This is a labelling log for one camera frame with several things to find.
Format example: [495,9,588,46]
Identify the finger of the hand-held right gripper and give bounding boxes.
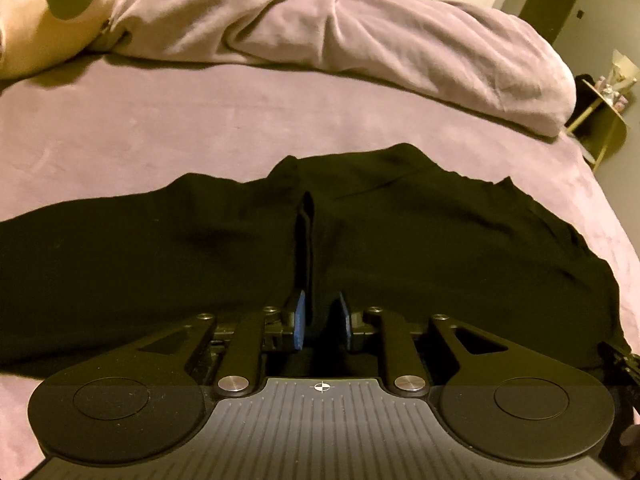
[599,341,640,386]

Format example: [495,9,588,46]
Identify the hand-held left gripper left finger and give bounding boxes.
[124,290,308,399]

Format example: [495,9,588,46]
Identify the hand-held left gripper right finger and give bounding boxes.
[330,292,518,399]

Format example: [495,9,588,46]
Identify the black shorts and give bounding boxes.
[0,142,632,382]

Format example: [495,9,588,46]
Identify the round side table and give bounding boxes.
[565,76,629,171]

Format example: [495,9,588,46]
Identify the dark cloth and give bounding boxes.
[574,74,602,128]

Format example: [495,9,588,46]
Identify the small bottles cluster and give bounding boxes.
[595,76,632,111]

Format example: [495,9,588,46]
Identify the pink crumpled blanket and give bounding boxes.
[87,0,576,138]

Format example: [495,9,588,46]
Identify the cream plush toy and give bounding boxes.
[0,0,122,81]

